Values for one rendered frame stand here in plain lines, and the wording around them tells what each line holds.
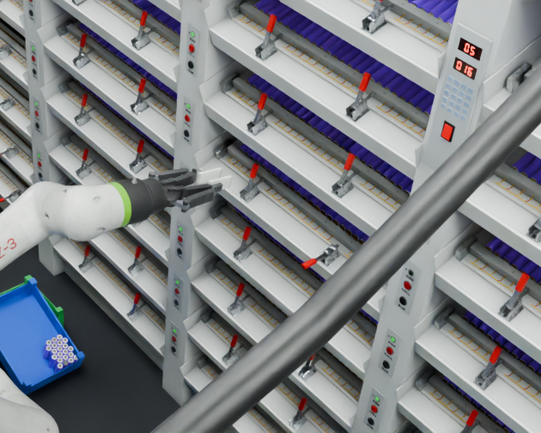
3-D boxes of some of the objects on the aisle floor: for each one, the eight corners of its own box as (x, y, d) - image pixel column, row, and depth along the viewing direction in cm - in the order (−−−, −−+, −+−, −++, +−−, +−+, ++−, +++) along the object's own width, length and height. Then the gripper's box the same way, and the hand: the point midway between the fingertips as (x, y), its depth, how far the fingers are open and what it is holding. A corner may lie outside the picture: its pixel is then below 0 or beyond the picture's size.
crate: (80, 366, 294) (85, 356, 288) (21, 397, 283) (26, 387, 276) (30, 289, 302) (34, 277, 296) (-28, 315, 291) (-26, 303, 284)
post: (53, 276, 324) (27, -272, 218) (39, 260, 329) (5, -283, 223) (103, 253, 335) (100, -278, 229) (88, 239, 340) (78, -288, 234)
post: (180, 406, 286) (222, -180, 180) (161, 387, 291) (191, -194, 185) (232, 375, 298) (300, -192, 191) (213, 357, 303) (269, -205, 196)
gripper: (115, 194, 203) (199, 173, 219) (160, 234, 195) (245, 210, 211) (120, 164, 200) (206, 145, 216) (167, 203, 191) (252, 180, 207)
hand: (214, 179), depth 211 cm, fingers open, 3 cm apart
